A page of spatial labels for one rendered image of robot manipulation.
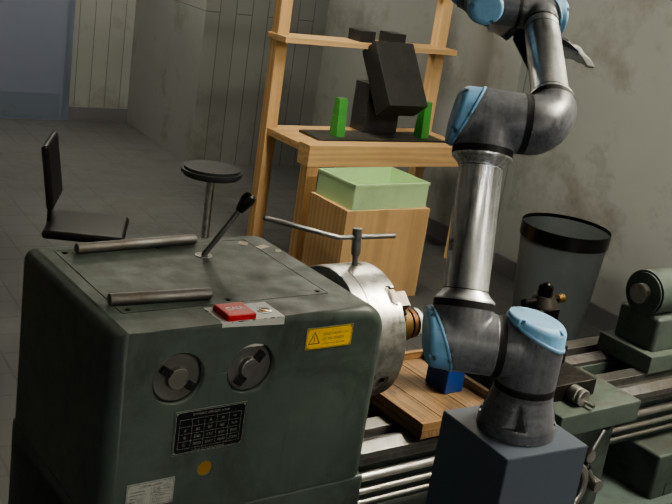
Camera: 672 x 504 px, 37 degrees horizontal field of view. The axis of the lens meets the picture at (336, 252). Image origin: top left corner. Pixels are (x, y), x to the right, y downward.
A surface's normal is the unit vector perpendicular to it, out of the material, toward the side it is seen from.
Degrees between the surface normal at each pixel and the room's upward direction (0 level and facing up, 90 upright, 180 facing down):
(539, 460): 90
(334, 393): 90
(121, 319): 0
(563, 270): 95
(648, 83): 90
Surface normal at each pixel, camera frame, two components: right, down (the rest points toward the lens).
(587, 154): -0.86, 0.04
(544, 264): -0.55, 0.26
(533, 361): 0.00, 0.30
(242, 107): 0.50, 0.33
